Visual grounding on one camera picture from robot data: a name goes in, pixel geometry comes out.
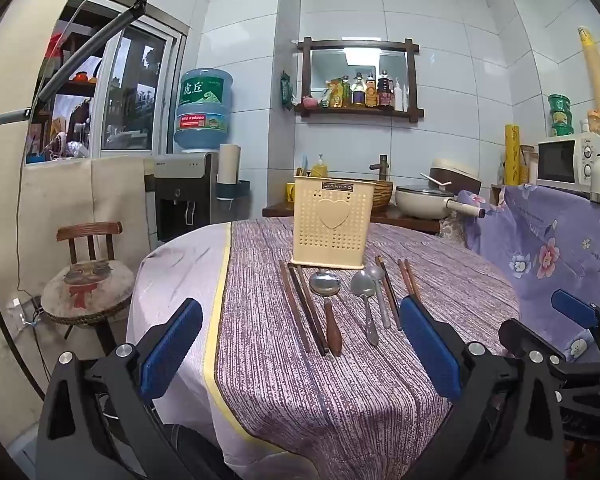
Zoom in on white table cover yellow trim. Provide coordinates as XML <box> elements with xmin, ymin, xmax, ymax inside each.
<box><xmin>126</xmin><ymin>222</ymin><xmax>321</xmax><ymax>480</ymax></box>

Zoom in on stack of green cups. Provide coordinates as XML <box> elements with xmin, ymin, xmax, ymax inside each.
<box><xmin>547</xmin><ymin>93</ymin><xmax>575</xmax><ymax>137</ymax></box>

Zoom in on beige paisley cloth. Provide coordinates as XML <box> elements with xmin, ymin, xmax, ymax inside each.
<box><xmin>437</xmin><ymin>215</ymin><xmax>473</xmax><ymax>248</ymax></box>

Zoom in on purple floral cloth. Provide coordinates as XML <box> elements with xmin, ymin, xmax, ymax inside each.
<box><xmin>457</xmin><ymin>182</ymin><xmax>600</xmax><ymax>361</ymax></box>

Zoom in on green hanging packet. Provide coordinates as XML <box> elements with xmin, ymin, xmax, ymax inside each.
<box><xmin>279</xmin><ymin>71</ymin><xmax>297</xmax><ymax>108</ymax></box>

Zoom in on white rice paddle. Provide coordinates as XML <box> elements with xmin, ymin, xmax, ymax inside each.
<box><xmin>420</xmin><ymin>172</ymin><xmax>455</xmax><ymax>191</ymax></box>

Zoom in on brown wooden chopstick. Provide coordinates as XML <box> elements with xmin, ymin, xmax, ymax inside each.
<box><xmin>278</xmin><ymin>261</ymin><xmax>313</xmax><ymax>355</ymax></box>
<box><xmin>404</xmin><ymin>258</ymin><xmax>425</xmax><ymax>307</ymax></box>
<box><xmin>296</xmin><ymin>264</ymin><xmax>333</xmax><ymax>343</ymax></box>
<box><xmin>397</xmin><ymin>259</ymin><xmax>419</xmax><ymax>308</ymax></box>
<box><xmin>375</xmin><ymin>255</ymin><xmax>400</xmax><ymax>330</ymax></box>

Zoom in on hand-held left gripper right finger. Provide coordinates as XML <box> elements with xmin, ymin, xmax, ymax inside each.
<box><xmin>395</xmin><ymin>296</ymin><xmax>566</xmax><ymax>480</ymax></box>

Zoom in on cream plastic utensil holder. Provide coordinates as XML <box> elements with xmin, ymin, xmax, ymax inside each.
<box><xmin>290</xmin><ymin>175</ymin><xmax>368</xmax><ymax>270</ymax></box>

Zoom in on sliding glass window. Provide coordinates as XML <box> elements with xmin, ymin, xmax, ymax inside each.
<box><xmin>27</xmin><ymin>0</ymin><xmax>190</xmax><ymax>165</ymax></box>

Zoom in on water dispenser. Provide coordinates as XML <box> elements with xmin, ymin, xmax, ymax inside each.
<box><xmin>153</xmin><ymin>152</ymin><xmax>220</xmax><ymax>243</ymax></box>

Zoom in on yellow paper roll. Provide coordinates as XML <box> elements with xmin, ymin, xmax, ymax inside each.
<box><xmin>502</xmin><ymin>124</ymin><xmax>523</xmax><ymax>187</ymax></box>

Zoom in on woven wash basin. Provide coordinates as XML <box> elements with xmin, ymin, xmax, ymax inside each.
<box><xmin>365</xmin><ymin>179</ymin><xmax>395</xmax><ymax>213</ymax></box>

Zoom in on white microwave oven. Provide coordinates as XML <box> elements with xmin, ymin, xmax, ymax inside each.
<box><xmin>536</xmin><ymin>136</ymin><xmax>600</xmax><ymax>192</ymax></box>

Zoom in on purple striped tablecloth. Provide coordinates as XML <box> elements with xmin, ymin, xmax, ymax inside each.
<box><xmin>205</xmin><ymin>217</ymin><xmax>523</xmax><ymax>480</ymax></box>

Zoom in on blue water jug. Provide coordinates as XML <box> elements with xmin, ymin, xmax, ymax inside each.
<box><xmin>174</xmin><ymin>67</ymin><xmax>234</xmax><ymax>153</ymax></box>

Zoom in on paper towel roll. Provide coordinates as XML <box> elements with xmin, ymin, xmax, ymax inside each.
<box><xmin>217</xmin><ymin>143</ymin><xmax>242</xmax><ymax>186</ymax></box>

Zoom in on cream pan with lid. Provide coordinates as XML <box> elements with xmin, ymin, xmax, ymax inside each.
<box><xmin>395</xmin><ymin>184</ymin><xmax>487</xmax><ymax>221</ymax></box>

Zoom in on dark wooden counter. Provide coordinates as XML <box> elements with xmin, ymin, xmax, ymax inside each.
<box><xmin>262</xmin><ymin>201</ymin><xmax>443</xmax><ymax>235</ymax></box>

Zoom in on metal spoon wooden handle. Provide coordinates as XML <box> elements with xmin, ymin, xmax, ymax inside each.
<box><xmin>309</xmin><ymin>270</ymin><xmax>344</xmax><ymax>357</ymax></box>

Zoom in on wooden chair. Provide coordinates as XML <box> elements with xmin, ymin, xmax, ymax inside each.
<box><xmin>56</xmin><ymin>221</ymin><xmax>126</xmax><ymax>356</ymax></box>

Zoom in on black cable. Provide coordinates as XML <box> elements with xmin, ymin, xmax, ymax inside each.
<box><xmin>17</xmin><ymin>0</ymin><xmax>111</xmax><ymax>293</ymax></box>

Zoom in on row of condiment bottles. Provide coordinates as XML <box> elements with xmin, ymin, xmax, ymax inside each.
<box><xmin>322</xmin><ymin>71</ymin><xmax>411</xmax><ymax>112</ymax></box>

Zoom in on cream brown rice cooker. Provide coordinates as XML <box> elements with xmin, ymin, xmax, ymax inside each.
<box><xmin>428</xmin><ymin>157</ymin><xmax>482</xmax><ymax>191</ymax></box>

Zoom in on wooden framed mirror shelf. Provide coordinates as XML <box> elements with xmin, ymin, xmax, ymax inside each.
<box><xmin>294</xmin><ymin>36</ymin><xmax>426</xmax><ymax>122</ymax></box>

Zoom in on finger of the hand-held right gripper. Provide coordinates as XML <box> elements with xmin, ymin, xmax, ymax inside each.
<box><xmin>498</xmin><ymin>318</ymin><xmax>600</xmax><ymax>377</ymax></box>
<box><xmin>551</xmin><ymin>289</ymin><xmax>600</xmax><ymax>357</ymax></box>

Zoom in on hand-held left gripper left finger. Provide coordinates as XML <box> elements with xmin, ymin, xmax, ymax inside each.
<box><xmin>35</xmin><ymin>299</ymin><xmax>203</xmax><ymax>480</ymax></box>

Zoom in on white power strip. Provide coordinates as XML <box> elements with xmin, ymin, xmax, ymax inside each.
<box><xmin>7</xmin><ymin>297</ymin><xmax>43</xmax><ymax>331</ymax></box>

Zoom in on tall cream paper roll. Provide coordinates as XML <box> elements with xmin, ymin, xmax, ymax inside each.
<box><xmin>577</xmin><ymin>26</ymin><xmax>600</xmax><ymax>133</ymax></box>

